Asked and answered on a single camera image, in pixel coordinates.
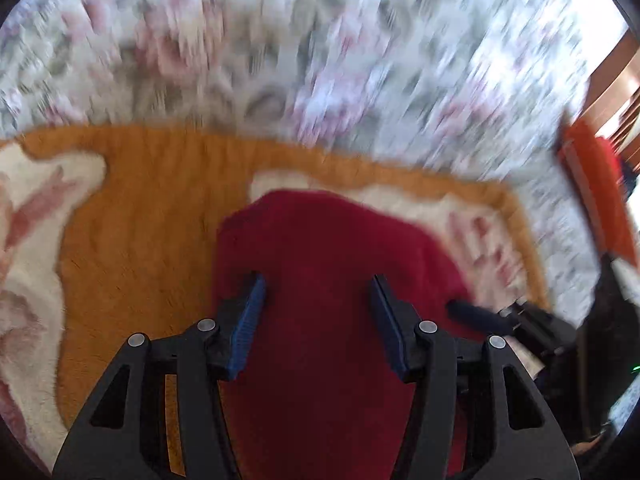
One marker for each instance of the orange cream floral blanket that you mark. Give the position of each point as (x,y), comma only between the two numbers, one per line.
(140,210)

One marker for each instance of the wooden furniture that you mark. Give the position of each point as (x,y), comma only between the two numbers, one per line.
(615,85)

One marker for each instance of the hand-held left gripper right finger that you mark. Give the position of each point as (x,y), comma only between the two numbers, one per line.
(387,322)

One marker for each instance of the large orange ribbed pillow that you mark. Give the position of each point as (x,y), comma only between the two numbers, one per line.
(595,185)

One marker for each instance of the red garment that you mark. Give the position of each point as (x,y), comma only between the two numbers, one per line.
(325,260)

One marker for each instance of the grey floral bedsheet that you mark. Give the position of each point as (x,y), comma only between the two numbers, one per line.
(300,50)

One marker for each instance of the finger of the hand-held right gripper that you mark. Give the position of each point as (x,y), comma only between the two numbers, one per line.
(475,314)

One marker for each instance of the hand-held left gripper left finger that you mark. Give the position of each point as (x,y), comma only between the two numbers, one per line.
(247,322)

